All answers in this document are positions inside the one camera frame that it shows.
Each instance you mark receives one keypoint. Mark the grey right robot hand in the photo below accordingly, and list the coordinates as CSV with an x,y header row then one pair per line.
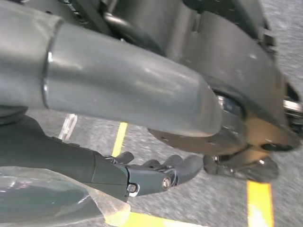
x,y
130,81

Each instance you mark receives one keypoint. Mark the dark robot leg with foot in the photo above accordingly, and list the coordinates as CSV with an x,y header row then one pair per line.
x,y
232,62

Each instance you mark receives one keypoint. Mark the clear plastic guard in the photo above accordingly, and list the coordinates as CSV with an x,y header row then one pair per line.
x,y
47,203

